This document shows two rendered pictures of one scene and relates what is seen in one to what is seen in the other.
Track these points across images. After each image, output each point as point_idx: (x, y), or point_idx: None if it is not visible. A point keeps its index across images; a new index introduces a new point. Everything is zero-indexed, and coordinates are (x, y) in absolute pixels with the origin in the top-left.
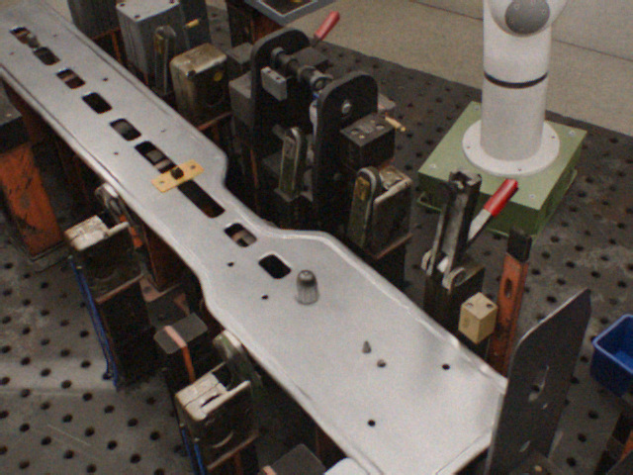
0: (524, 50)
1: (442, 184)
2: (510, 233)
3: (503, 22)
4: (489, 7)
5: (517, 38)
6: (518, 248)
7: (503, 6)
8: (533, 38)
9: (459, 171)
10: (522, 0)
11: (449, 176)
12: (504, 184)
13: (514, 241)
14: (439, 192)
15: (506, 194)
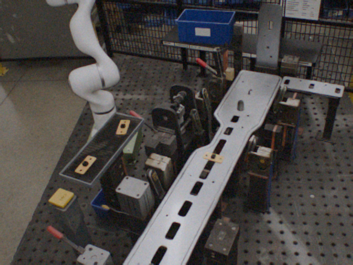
0: (108, 92)
1: (222, 50)
2: (225, 44)
3: (119, 78)
4: (112, 81)
5: (103, 93)
6: (226, 46)
7: (117, 73)
8: (102, 90)
9: (215, 50)
10: (117, 67)
11: (217, 52)
12: (199, 59)
13: (226, 46)
14: (223, 52)
15: (201, 60)
